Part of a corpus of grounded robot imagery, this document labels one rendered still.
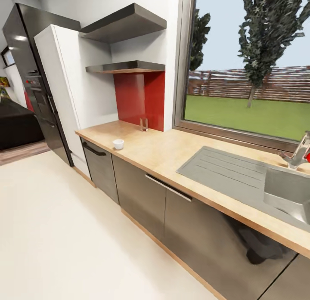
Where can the dishwasher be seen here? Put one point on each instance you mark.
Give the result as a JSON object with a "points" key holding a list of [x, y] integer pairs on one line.
{"points": [[100, 167]]}

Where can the painting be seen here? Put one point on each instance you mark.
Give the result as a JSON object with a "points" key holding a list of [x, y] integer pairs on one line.
{"points": [[28, 103]]}

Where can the cabinet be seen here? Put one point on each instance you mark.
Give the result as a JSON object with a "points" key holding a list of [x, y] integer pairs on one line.
{"points": [[22, 25], [238, 261]]}

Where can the shelf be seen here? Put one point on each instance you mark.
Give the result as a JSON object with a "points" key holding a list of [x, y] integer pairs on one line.
{"points": [[126, 67], [130, 22]]}

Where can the coffee cup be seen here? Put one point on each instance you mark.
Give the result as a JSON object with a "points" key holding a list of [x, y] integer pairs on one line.
{"points": [[119, 144]]}

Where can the fridge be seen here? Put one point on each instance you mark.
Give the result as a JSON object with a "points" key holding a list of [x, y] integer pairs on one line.
{"points": [[83, 99]]}

